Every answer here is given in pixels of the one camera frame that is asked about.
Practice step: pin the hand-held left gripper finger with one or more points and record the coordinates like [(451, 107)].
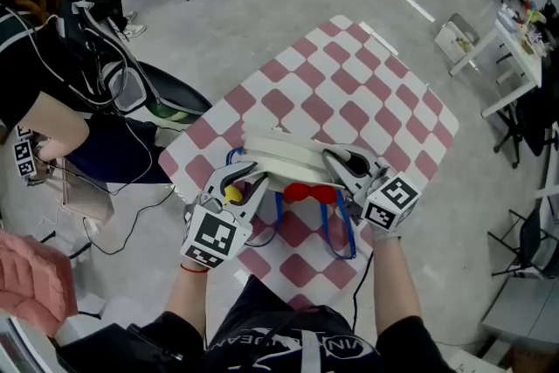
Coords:
[(227, 174), (255, 198)]

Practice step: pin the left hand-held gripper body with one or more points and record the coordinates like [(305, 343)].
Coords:
[(214, 238)]

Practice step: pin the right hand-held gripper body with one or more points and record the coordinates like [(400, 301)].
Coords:
[(391, 203)]

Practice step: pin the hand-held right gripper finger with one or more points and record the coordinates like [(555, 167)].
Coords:
[(371, 163), (332, 170)]

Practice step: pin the white plush toy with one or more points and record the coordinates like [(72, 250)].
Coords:
[(284, 157)]

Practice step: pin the person's right forearm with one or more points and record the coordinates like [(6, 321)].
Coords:
[(393, 275)]

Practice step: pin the person's left forearm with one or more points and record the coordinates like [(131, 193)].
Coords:
[(188, 301)]

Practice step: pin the white wristband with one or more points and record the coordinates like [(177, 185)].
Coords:
[(384, 233)]

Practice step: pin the pink checkered cloth table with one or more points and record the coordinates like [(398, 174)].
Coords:
[(349, 100)]

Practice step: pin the person's black trousers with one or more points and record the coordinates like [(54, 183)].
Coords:
[(257, 297)]

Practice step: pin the person's black printed t-shirt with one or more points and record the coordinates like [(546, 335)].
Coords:
[(284, 356)]

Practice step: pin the white bin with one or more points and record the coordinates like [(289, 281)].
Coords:
[(456, 41)]

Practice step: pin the black folding chair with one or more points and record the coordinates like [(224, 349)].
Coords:
[(537, 231)]

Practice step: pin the black equipment pack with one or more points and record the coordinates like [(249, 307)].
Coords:
[(109, 70)]

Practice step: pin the black office chair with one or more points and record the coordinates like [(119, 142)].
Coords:
[(537, 118)]

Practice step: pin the white desk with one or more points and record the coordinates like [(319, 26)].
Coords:
[(519, 52)]

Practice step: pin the pink quilted cloth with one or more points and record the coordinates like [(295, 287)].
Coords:
[(30, 279)]

